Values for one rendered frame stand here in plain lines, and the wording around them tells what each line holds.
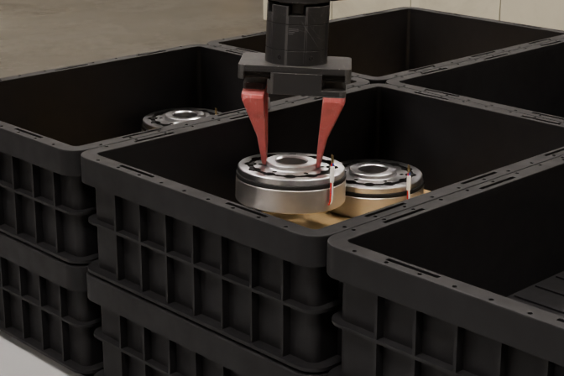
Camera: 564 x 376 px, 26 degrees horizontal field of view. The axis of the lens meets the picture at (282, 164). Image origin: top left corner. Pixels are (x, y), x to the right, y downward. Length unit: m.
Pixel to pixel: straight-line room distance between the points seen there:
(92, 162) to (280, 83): 0.18
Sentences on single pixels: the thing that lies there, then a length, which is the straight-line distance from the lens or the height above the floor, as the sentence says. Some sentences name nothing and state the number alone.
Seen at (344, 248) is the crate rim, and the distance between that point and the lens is 0.85.
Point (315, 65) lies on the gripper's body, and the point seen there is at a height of 1.00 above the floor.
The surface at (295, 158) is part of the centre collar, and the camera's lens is 1.16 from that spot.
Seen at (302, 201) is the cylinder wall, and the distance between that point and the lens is 1.11.
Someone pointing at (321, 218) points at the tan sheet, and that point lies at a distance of 1.20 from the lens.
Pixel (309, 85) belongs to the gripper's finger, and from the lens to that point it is 1.10.
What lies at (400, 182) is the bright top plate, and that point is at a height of 0.86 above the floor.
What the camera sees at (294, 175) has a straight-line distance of 1.12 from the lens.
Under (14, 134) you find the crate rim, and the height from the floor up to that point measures 0.93.
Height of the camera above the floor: 1.23
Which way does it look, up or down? 17 degrees down
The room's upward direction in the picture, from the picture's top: straight up
